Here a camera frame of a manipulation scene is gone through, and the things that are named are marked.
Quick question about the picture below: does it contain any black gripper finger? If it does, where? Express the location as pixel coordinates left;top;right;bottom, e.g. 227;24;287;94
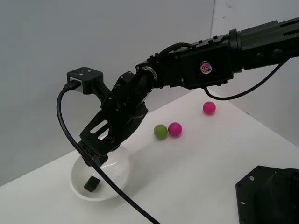
108;109;148;154
78;140;110;169

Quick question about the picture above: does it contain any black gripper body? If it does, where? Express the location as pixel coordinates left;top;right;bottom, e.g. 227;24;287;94
79;70;154;156

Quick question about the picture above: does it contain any small black box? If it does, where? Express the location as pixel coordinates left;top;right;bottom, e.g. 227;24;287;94
84;176;101;193

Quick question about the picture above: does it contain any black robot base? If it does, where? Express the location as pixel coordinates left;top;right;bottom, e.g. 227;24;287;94
235;165;299;224

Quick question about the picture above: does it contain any white bowl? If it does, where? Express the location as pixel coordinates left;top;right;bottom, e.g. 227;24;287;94
69;144;131;203

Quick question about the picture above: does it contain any green ball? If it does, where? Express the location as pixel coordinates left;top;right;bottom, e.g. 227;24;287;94
153;124;168;140

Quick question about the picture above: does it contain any pink ball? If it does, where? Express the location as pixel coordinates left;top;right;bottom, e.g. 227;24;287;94
202;101;216;115
167;122;183;138

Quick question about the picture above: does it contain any thick black camera cable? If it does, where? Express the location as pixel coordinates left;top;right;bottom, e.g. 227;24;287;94
56;81;162;224

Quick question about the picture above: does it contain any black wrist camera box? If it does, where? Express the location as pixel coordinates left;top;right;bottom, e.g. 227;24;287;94
66;67;104;95

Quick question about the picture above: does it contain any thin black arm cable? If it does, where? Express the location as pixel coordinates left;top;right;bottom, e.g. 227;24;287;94
203;62;289;101

